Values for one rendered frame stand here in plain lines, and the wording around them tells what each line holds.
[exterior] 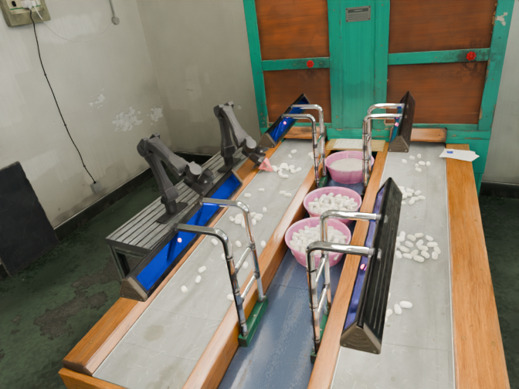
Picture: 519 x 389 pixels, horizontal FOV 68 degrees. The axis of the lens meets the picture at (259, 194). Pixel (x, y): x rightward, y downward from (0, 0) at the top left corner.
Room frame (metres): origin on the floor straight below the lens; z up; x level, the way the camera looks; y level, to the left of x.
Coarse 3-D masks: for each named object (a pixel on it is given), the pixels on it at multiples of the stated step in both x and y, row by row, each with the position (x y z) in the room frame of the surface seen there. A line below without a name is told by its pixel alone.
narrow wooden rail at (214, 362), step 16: (320, 176) 1.88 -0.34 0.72; (304, 192) 1.66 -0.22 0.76; (288, 208) 1.53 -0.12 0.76; (304, 208) 1.60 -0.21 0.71; (288, 224) 1.40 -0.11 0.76; (272, 240) 1.30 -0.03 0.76; (272, 256) 1.19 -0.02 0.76; (272, 272) 1.17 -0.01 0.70; (240, 288) 1.04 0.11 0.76; (224, 320) 0.90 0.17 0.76; (224, 336) 0.84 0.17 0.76; (208, 352) 0.79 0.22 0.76; (224, 352) 0.80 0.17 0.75; (208, 368) 0.73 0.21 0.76; (224, 368) 0.78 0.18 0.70; (192, 384) 0.69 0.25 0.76; (208, 384) 0.70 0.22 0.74
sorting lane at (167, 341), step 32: (288, 160) 2.12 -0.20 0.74; (256, 192) 1.77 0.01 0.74; (288, 192) 1.72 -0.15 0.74; (224, 224) 1.51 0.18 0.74; (256, 224) 1.47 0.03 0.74; (192, 256) 1.30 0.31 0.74; (192, 288) 1.11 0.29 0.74; (224, 288) 1.08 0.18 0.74; (160, 320) 0.97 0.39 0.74; (192, 320) 0.95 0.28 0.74; (128, 352) 0.85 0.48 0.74; (160, 352) 0.83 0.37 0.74; (192, 352) 0.82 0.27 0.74; (128, 384) 0.74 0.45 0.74; (160, 384) 0.72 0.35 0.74
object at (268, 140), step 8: (304, 96) 2.16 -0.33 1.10; (288, 112) 1.90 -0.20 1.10; (296, 112) 1.97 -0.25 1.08; (280, 120) 1.79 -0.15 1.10; (288, 120) 1.85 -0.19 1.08; (296, 120) 1.91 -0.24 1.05; (272, 128) 1.69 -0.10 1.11; (280, 128) 1.74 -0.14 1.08; (288, 128) 1.79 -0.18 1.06; (264, 136) 1.63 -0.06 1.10; (272, 136) 1.64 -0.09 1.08; (280, 136) 1.69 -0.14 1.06; (264, 144) 1.63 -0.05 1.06; (272, 144) 1.61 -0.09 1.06
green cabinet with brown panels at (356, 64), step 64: (256, 0) 2.46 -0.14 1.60; (320, 0) 2.31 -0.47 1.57; (384, 0) 2.15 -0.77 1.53; (448, 0) 2.04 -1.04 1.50; (512, 0) 1.91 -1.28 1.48; (256, 64) 2.47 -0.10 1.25; (320, 64) 2.30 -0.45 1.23; (384, 64) 2.15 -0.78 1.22; (448, 64) 2.02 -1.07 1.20; (384, 128) 2.15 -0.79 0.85; (448, 128) 2.00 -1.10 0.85
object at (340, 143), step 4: (336, 140) 2.22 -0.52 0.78; (340, 140) 2.21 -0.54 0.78; (344, 140) 2.20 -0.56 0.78; (348, 140) 2.19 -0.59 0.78; (352, 140) 2.18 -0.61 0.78; (356, 140) 2.18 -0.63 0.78; (360, 140) 2.17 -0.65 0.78; (336, 144) 2.16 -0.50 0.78; (340, 144) 2.15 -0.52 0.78; (344, 144) 2.14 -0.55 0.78; (348, 144) 2.13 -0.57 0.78; (352, 144) 2.13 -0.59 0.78; (356, 144) 2.12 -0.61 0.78; (360, 144) 2.11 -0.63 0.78
